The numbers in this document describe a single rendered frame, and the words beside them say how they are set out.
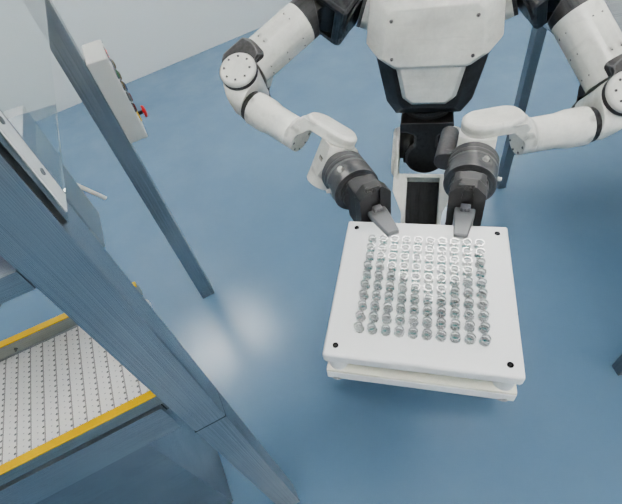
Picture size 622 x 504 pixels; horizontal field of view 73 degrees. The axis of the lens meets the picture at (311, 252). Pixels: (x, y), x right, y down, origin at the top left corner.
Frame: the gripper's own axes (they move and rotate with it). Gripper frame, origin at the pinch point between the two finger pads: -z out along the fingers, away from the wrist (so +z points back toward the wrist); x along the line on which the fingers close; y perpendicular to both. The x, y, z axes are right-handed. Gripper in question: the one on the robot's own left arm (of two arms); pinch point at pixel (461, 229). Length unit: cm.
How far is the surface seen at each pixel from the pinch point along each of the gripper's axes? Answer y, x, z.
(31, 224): 36, -27, -34
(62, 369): 70, 20, -34
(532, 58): -15, 33, 132
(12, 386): 78, 20, -40
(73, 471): 60, 27, -48
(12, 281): 39, -22, -38
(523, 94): -15, 48, 132
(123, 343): 37, -7, -35
